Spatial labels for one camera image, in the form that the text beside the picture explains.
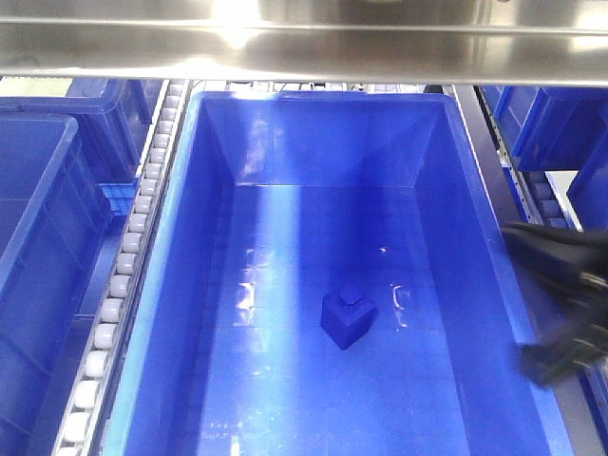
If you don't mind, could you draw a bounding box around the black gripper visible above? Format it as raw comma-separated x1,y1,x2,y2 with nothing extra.
502,222,607,386

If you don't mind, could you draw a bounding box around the blue block part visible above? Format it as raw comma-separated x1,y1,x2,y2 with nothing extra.
320,283,377,350

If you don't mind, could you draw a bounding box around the steel shelf crossbar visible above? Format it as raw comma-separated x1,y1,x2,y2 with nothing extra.
1,1,607,86

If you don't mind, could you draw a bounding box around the right white roller track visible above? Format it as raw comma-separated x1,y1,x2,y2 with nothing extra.
503,104,607,228

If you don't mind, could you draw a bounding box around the white roller track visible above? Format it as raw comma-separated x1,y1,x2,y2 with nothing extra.
50,79,192,455
503,104,607,228

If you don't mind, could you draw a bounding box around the blue bin right neighbour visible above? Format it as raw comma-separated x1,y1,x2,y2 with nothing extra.
567,138,607,230

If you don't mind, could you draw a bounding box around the blue bin neighbour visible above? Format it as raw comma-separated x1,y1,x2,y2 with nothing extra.
567,138,607,230
1,113,112,455

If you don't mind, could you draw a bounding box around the blue bin right rear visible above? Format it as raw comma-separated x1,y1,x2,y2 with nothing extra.
482,85,608,172

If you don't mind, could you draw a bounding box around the large blue plastic bin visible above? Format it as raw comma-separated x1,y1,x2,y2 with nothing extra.
104,92,573,455

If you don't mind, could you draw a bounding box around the blue bin left rear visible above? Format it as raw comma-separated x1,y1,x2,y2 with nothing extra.
1,76,163,183

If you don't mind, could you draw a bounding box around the left white roller track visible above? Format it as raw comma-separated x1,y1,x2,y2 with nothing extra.
50,79,192,455

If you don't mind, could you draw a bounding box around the blue bin left neighbour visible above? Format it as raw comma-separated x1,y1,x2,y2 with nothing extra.
1,113,112,455

